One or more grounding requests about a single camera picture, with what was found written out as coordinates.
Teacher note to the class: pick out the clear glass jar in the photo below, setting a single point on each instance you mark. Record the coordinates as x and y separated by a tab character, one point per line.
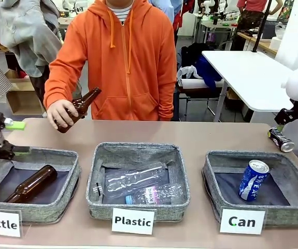
281	29

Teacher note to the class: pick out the blue cloth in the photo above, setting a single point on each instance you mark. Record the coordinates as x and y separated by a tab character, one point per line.
211	72

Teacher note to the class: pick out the crumpled labelled plastic bottle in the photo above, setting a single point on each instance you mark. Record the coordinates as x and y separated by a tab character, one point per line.
161	194

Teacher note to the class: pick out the person right hand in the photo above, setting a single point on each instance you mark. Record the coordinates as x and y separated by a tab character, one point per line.
58	114

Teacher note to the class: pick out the white sign Can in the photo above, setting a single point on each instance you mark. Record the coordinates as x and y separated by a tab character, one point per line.
242	221

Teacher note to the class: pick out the white sign Plastic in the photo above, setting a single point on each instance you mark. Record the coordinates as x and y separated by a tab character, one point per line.
133	221

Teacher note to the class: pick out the white plastic bag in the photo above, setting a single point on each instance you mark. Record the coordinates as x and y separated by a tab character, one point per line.
186	74

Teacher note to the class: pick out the person in red shirt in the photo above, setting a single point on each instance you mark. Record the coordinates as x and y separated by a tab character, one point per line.
249	18

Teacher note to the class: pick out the white paper roll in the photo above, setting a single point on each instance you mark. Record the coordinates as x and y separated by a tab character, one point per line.
275	44

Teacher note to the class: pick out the striped white shirt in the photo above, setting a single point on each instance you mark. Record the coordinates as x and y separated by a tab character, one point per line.
119	13

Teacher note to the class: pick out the dark crushed can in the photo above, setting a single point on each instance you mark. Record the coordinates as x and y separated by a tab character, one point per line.
281	140

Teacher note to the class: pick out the brown glass bottle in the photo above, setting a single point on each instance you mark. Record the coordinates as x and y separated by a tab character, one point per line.
86	99
34	182

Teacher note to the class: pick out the grey fabric basket Plastic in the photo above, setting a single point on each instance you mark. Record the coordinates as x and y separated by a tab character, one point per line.
138	150

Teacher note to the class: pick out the grey fabric basket Bottle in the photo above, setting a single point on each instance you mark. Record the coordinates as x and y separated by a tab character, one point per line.
68	181

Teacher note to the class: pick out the grey fabric basket Can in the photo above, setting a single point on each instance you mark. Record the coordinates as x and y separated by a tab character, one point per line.
288	160

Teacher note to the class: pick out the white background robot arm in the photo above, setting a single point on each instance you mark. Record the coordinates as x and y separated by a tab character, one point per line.
211	6

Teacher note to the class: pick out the person right forearm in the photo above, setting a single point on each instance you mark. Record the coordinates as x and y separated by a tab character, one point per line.
58	85

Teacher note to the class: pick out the blue Pocari Sweat can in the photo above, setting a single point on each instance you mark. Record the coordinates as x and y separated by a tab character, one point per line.
253	181

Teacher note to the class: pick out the grey background desk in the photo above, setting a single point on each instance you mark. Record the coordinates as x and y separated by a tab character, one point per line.
218	26

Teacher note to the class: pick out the black chair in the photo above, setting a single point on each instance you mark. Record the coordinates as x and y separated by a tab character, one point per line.
200	93

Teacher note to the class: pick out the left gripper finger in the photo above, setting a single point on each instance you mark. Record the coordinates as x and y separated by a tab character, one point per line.
21	150
15	125

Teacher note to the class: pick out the person in orange hoodie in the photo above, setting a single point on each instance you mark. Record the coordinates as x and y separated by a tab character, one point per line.
128	64

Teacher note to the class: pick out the white sign Bottle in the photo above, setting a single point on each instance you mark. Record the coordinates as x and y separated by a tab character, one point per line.
1	223

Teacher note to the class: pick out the person left forearm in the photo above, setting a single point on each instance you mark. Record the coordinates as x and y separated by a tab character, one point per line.
168	98

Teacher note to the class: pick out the wooden workbench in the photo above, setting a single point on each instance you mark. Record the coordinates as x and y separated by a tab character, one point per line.
264	44

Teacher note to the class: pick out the black pole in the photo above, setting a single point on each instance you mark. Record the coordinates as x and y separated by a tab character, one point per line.
261	26

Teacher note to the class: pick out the large clear plastic bottle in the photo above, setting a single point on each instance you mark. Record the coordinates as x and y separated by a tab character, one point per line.
135	179

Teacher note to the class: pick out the white table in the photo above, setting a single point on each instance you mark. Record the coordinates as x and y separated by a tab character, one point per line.
242	75

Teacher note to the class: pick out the grey hanging jacket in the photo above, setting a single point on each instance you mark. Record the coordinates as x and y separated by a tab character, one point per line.
21	31

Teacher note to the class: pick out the wooden shelf box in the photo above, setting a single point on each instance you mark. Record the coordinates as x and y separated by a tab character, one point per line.
21	102

